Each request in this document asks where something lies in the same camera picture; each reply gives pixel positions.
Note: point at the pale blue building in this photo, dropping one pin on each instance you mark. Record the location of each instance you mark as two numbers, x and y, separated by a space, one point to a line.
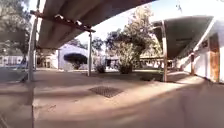
68 52

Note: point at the small bush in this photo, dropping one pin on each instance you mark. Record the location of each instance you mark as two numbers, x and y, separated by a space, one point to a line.
100 68

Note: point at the covered walkway canopy with posts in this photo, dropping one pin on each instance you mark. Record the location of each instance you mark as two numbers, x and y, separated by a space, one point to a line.
66 20

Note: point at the brown concrete path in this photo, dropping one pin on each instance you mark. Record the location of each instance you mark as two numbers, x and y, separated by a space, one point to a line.
133 110

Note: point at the dark drain grate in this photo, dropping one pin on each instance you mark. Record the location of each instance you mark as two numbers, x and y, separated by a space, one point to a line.
106 91

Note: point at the tall leafy tree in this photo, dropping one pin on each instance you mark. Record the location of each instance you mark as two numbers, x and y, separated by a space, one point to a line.
133 36

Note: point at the dark round bush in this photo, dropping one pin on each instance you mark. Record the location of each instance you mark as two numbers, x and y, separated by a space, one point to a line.
76 59

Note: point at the low pale building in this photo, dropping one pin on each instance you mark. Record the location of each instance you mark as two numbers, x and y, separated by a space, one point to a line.
10 60

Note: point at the grass patch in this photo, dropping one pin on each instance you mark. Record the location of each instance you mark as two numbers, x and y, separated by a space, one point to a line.
146 76

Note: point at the white building with brown door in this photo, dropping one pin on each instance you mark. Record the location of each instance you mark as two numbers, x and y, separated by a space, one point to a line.
205 61

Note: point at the large dark tree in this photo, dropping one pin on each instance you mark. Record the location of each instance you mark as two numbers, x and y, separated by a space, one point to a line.
13 23

